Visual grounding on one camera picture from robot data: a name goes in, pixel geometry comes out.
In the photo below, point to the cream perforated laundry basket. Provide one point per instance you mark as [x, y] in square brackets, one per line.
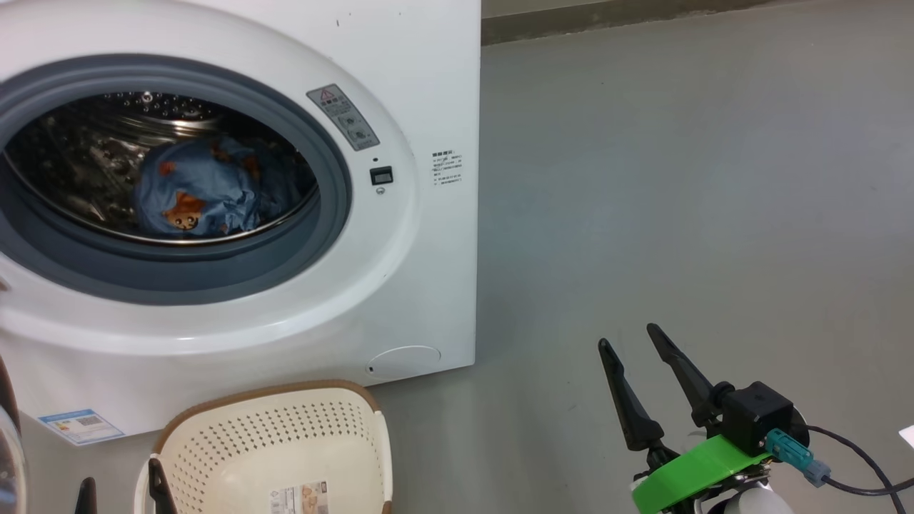
[285, 442]

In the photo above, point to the round black glass washer door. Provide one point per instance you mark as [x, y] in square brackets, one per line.
[11, 457]

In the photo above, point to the paper basket label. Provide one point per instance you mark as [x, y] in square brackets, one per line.
[300, 500]

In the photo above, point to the printed text label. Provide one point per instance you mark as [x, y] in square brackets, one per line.
[446, 168]

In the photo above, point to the white front-load washing machine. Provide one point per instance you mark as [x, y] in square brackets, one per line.
[428, 271]

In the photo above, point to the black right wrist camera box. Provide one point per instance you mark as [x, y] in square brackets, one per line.
[757, 417]

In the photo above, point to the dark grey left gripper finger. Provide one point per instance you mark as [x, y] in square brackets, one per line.
[163, 496]
[86, 500]

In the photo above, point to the round white filter cover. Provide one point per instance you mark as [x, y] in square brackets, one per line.
[403, 362]

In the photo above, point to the grey warning sticker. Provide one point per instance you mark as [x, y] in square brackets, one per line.
[343, 118]

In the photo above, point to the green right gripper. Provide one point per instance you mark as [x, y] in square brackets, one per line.
[692, 471]

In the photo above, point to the blue cartoon-print garment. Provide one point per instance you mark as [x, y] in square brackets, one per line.
[207, 185]

